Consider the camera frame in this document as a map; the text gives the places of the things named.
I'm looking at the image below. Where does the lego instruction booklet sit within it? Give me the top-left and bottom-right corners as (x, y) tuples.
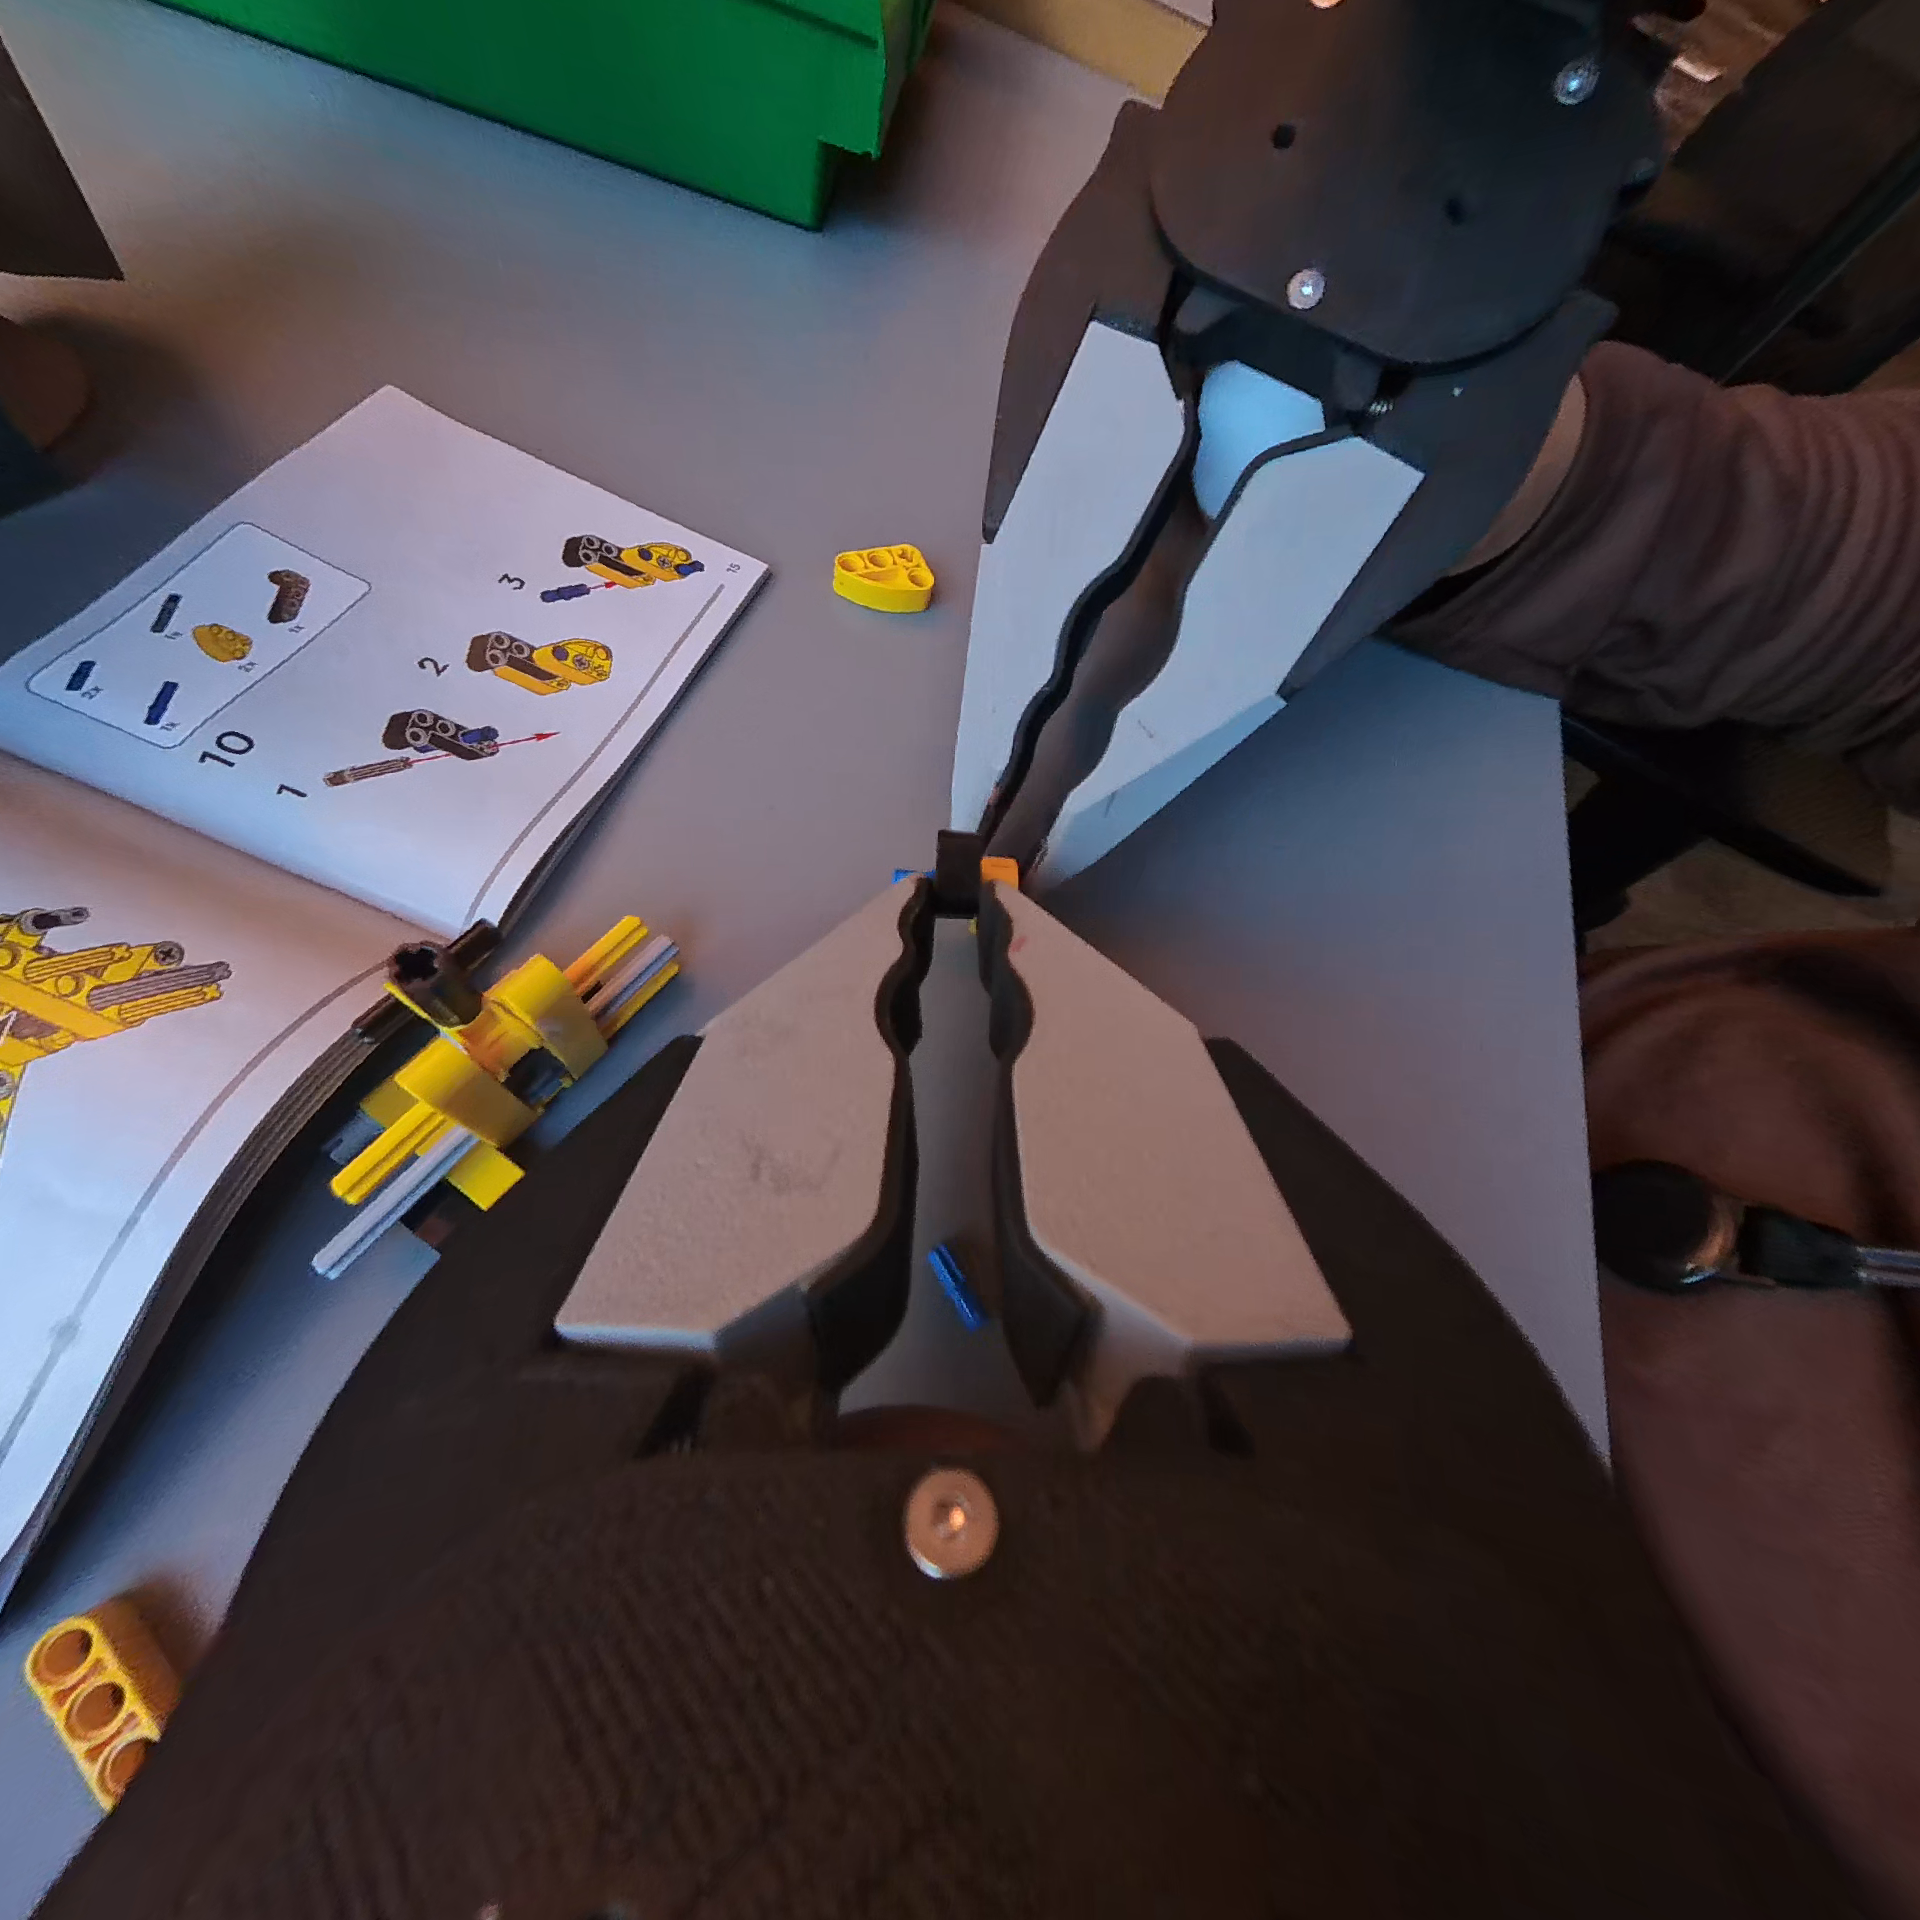
(0, 384), (770, 1615)

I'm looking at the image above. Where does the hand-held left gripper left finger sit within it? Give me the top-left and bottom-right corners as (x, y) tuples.
(551, 879), (924, 1427)

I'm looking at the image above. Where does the green plastic bin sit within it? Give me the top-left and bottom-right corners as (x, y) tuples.
(151, 0), (939, 231)

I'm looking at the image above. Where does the yellow lego assembly with spring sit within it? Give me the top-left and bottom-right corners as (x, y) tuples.
(310, 919), (683, 1280)

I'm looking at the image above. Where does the black lanyard clip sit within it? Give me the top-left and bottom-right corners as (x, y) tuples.
(1591, 1161), (1920, 1297)

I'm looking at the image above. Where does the person's right forearm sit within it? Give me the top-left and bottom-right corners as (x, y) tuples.
(1388, 336), (1920, 775)

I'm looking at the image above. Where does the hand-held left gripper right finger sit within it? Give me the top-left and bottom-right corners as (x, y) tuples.
(977, 882), (1355, 1450)

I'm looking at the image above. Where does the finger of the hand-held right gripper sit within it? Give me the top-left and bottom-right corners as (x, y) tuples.
(996, 359), (1426, 889)
(949, 316), (1204, 865)

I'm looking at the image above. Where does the yellow lego beam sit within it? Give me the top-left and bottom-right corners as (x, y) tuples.
(22, 1594), (185, 1812)

